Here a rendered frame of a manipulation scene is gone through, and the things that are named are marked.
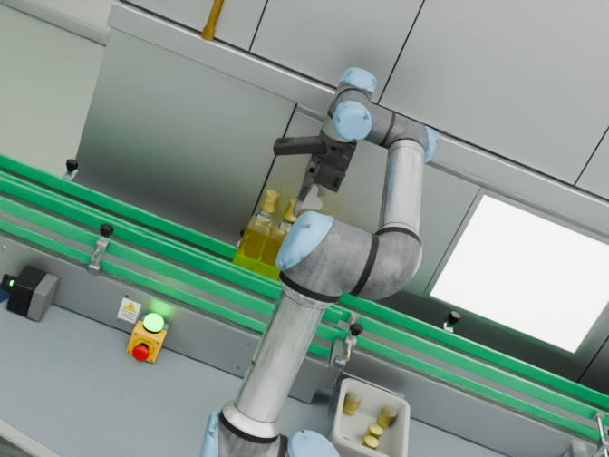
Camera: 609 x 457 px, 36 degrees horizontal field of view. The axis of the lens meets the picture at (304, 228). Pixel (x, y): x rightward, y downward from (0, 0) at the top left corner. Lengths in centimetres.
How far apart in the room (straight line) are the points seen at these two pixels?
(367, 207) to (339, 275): 68
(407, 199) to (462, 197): 49
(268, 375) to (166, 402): 48
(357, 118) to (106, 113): 72
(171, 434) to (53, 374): 29
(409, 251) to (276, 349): 29
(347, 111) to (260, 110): 40
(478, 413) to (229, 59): 104
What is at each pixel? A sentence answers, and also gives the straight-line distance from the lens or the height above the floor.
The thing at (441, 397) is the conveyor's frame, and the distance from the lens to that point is 232.
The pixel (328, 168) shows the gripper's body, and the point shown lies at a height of 129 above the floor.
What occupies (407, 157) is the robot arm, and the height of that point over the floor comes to 145.
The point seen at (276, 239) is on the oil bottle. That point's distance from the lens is 216.
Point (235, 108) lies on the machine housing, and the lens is 223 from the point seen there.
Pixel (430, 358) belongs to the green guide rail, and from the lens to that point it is 228.
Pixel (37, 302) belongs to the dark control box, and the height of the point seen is 81.
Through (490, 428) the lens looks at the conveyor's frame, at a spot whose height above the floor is 81.
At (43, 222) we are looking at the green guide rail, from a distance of 217.
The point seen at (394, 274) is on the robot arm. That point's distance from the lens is 161.
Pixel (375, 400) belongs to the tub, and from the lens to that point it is 225.
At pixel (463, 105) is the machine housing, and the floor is 148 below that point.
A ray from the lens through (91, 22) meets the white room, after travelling 554.
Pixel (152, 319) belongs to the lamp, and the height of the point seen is 85.
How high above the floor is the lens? 216
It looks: 29 degrees down
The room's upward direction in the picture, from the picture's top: 24 degrees clockwise
